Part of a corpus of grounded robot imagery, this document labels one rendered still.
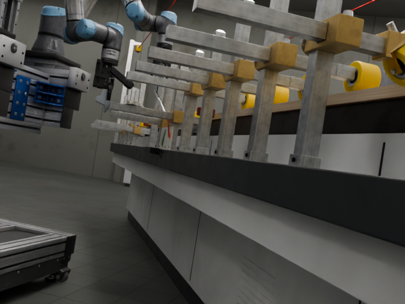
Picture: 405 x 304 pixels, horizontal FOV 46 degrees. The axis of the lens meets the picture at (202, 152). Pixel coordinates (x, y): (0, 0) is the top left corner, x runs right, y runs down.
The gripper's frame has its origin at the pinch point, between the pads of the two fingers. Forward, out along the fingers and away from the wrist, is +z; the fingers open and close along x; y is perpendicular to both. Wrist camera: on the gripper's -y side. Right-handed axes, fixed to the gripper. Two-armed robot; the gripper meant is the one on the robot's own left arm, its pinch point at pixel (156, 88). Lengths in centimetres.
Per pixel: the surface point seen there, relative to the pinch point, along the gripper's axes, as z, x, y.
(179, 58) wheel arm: 4, -10, 95
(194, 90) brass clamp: 4.7, 6.2, 48.6
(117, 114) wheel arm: 14.8, -15.5, -4.9
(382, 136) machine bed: 19, 28, 134
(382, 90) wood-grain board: 10, 27, 133
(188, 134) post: 20.6, 8.3, 41.2
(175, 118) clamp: 14.1, 5.8, 23.6
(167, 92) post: -0.4, 6.9, -8.6
